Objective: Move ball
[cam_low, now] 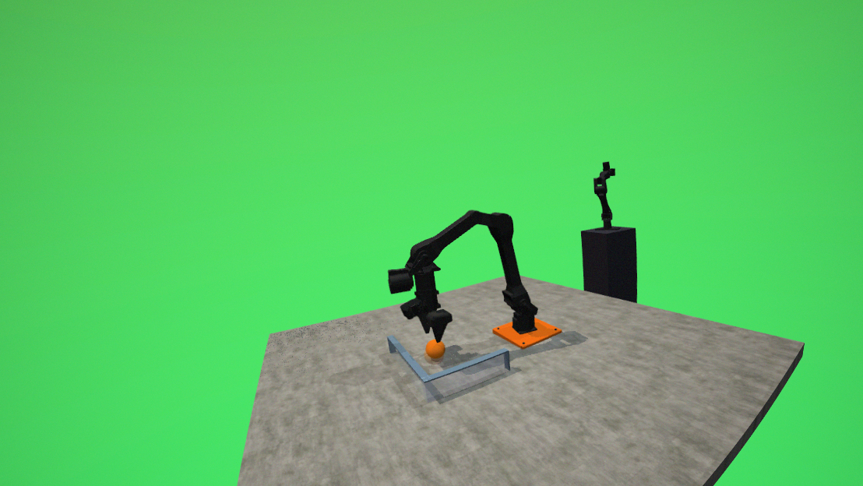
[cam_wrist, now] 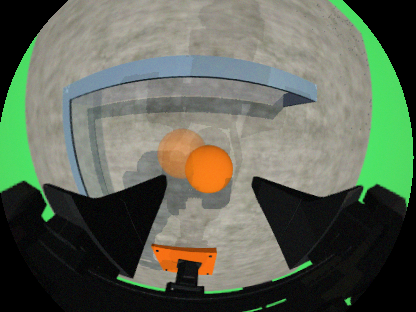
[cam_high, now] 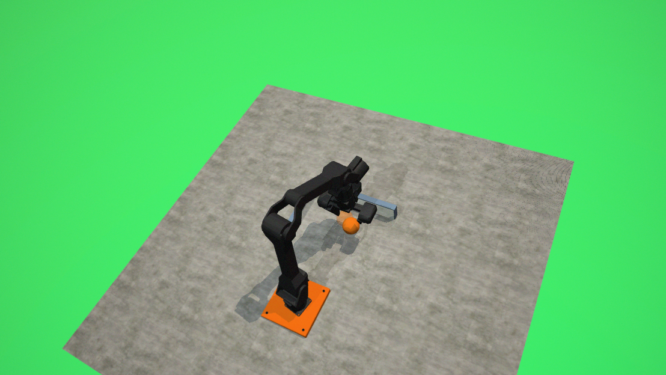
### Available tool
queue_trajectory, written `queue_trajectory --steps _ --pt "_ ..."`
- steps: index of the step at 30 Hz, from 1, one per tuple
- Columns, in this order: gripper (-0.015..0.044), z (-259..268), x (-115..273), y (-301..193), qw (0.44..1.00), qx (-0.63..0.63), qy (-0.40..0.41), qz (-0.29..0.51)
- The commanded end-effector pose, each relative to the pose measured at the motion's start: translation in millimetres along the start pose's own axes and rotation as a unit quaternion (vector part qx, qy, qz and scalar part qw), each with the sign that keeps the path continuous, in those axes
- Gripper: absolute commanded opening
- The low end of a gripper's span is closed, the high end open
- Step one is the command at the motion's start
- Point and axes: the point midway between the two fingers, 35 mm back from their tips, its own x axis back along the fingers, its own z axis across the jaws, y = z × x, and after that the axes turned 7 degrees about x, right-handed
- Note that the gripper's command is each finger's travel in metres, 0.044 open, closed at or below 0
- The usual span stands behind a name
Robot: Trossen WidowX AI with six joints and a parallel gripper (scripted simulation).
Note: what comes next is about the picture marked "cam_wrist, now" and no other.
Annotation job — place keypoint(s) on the clear low l-shaped wall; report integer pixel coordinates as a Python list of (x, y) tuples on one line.
[(88, 123)]

